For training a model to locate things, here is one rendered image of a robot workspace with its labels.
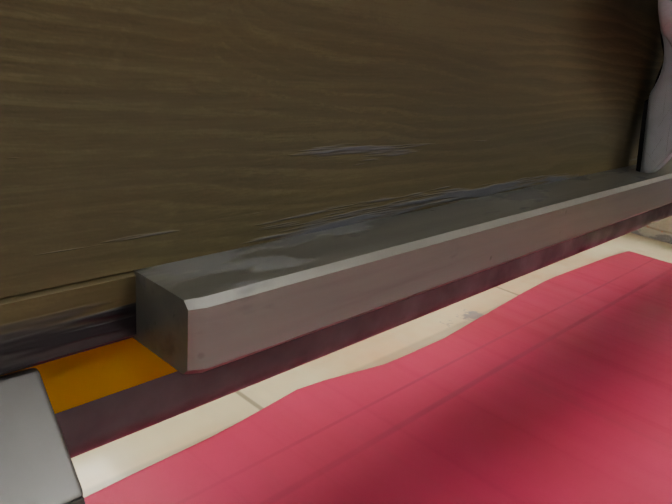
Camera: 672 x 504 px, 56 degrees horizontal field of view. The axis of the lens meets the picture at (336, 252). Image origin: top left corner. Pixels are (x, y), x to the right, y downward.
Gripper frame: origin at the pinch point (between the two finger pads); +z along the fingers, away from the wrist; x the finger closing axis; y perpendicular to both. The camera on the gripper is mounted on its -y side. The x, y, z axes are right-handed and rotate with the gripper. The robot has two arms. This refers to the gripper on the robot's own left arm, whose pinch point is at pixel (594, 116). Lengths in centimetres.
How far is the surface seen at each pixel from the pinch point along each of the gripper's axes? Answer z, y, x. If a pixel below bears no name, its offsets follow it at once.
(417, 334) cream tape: 9.8, 0.9, -5.0
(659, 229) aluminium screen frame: 9.1, -25.2, -4.1
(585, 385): 9.8, -1.1, 1.5
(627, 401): 9.8, -1.3, 3.0
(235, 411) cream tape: 9.7, 10.2, -5.1
